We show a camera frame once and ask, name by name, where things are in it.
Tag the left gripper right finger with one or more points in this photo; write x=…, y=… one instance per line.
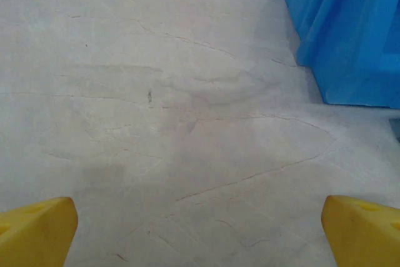
x=365, y=235

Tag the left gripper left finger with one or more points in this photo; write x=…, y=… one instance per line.
x=34, y=235

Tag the blue three-compartment plastic bin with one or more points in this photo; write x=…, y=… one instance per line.
x=343, y=45

